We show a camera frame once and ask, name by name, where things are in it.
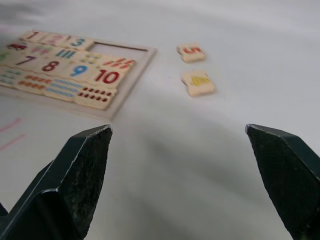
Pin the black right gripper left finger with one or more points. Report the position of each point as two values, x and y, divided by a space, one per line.
75 180

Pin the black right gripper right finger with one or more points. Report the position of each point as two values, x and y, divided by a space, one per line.
287 175

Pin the red number 10 tile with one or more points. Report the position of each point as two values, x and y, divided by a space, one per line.
108 76

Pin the blue number 9 tile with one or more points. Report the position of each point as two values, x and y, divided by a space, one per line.
79 70

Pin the red number 8 tile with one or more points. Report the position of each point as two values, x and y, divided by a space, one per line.
51 66

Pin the yellow number 4 tile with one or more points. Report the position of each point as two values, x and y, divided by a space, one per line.
198 83

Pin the purple number 7 tile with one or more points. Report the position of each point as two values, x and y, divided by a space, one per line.
27 61

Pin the wooden number puzzle board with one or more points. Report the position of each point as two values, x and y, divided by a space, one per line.
140 65

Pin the teal number 3 tile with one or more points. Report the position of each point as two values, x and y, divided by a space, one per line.
78 42

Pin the green number 6 tile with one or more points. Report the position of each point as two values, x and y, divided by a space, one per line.
4 57

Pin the pink number 2 tile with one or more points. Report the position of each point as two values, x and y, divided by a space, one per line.
55 39

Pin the red number 1 tile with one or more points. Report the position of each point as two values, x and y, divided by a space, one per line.
31 35

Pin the red number 5 tile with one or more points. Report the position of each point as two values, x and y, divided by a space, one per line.
191 53

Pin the dark red dots picture tile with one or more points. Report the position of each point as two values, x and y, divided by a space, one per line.
96 96

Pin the blue dashes picture tile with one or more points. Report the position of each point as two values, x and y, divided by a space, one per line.
63 89

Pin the orange dots picture tile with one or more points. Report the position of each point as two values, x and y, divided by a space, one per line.
35 83

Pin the yellow blue dots picture tile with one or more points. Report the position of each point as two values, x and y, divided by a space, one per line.
91 59

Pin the teal dashes picture tile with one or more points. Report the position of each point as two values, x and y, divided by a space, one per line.
10 76

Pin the red strokes picture tile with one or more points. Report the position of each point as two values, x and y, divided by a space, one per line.
118 63

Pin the teal bars picture tile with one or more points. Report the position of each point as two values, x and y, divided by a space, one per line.
66 53

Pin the pink shapes picture tile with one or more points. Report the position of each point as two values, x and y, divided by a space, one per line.
41 50

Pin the red car picture tile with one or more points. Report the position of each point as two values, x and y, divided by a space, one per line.
17 46

